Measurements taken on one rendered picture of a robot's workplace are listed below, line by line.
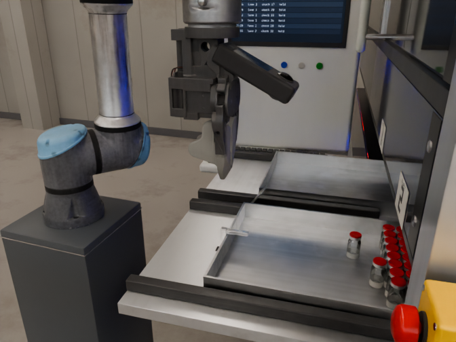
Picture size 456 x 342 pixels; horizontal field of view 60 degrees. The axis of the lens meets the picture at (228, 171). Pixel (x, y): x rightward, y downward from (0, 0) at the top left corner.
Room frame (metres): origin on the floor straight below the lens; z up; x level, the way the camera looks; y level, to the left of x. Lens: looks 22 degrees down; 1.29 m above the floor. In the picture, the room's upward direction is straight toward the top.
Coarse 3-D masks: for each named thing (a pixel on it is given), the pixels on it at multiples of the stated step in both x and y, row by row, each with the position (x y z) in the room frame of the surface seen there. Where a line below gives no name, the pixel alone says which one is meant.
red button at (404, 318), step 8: (400, 304) 0.32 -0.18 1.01; (392, 312) 0.32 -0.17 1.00; (400, 312) 0.31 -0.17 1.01; (408, 312) 0.31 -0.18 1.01; (416, 312) 0.31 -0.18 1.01; (392, 320) 0.31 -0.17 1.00; (400, 320) 0.30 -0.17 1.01; (408, 320) 0.30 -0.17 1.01; (416, 320) 0.30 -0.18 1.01; (392, 328) 0.31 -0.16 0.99; (400, 328) 0.30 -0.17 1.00; (408, 328) 0.29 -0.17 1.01; (416, 328) 0.29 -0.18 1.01; (392, 336) 0.31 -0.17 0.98; (400, 336) 0.29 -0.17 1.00; (408, 336) 0.29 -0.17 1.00; (416, 336) 0.29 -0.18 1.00
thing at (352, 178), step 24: (288, 168) 1.01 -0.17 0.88; (312, 168) 1.01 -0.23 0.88; (336, 168) 1.01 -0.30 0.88; (360, 168) 1.00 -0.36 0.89; (384, 168) 0.99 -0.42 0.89; (264, 192) 0.81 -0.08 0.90; (288, 192) 0.80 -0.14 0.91; (312, 192) 0.86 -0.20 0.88; (336, 192) 0.86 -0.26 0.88; (360, 192) 0.86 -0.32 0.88; (384, 192) 0.86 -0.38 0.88
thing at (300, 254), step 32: (256, 224) 0.71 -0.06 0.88; (288, 224) 0.71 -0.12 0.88; (320, 224) 0.70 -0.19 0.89; (352, 224) 0.68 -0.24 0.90; (384, 224) 0.67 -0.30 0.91; (224, 256) 0.59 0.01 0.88; (256, 256) 0.59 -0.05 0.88; (288, 256) 0.59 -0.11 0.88; (320, 256) 0.59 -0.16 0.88; (224, 288) 0.49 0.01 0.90; (256, 288) 0.47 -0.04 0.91; (288, 288) 0.51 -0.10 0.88; (320, 288) 0.51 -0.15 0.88; (352, 288) 0.51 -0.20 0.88; (384, 288) 0.51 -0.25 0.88
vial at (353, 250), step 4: (348, 240) 0.60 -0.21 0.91; (352, 240) 0.59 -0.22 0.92; (356, 240) 0.59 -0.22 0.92; (360, 240) 0.59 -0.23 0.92; (348, 244) 0.59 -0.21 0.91; (352, 244) 0.59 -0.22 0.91; (356, 244) 0.58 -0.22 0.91; (360, 244) 0.59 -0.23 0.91; (348, 248) 0.59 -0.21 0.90; (352, 248) 0.59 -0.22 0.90; (356, 248) 0.58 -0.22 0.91; (348, 252) 0.59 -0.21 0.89; (352, 252) 0.59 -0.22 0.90; (356, 252) 0.58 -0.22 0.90; (348, 256) 0.59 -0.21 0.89; (352, 256) 0.58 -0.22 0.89; (356, 256) 0.58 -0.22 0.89
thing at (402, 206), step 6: (402, 180) 0.56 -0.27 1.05; (408, 192) 0.51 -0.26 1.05; (396, 198) 0.58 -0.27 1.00; (402, 198) 0.53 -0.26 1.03; (396, 204) 0.57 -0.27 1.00; (402, 204) 0.53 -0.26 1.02; (396, 210) 0.56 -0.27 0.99; (402, 210) 0.52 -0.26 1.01; (402, 216) 0.51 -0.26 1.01; (402, 222) 0.51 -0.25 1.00
